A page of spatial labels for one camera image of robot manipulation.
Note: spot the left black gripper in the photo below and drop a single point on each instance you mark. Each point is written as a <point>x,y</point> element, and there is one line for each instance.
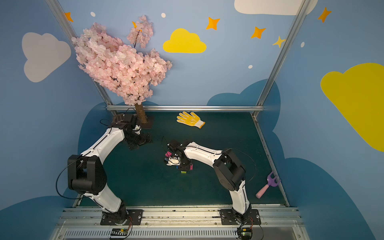
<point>140,140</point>

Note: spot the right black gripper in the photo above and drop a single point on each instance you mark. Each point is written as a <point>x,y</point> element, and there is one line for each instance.
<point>183,163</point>

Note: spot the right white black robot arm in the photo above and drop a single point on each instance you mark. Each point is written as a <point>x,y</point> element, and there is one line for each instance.
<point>231,172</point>

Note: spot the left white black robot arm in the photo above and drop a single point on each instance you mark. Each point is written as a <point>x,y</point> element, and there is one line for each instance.
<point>87,176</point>

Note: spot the brown toy shovel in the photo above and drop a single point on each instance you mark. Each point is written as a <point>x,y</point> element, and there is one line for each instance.
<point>118,118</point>

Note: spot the yellow work glove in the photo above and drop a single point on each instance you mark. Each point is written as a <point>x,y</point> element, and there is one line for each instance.
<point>190,119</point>

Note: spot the pink cherry blossom tree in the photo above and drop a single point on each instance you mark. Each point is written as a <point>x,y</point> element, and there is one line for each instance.
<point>120,67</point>

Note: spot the pink purple toy rake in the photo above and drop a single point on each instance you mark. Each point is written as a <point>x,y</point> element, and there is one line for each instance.
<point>272,181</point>

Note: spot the left circuit board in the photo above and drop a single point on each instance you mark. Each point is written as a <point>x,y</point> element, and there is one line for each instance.
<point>118,234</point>

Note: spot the circuit board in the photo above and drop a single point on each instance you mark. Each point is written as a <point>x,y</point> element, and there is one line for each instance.
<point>118,234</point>
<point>244,233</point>

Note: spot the right circuit board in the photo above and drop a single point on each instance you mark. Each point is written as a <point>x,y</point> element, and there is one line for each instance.
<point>244,233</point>

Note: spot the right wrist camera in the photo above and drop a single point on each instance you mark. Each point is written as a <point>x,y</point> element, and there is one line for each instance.
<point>172,161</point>

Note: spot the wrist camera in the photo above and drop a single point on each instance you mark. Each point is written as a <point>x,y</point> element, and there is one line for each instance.
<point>172,161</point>
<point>132,121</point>

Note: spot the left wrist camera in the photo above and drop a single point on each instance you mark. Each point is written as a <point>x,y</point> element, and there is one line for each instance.
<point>132,121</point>

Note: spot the aluminium frame rear bar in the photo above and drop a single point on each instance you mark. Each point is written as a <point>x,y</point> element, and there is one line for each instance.
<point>204,108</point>

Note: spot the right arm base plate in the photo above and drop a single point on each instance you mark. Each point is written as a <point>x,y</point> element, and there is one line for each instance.
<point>228,216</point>

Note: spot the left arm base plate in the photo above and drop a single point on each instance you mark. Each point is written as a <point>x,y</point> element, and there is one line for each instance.
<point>135,216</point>

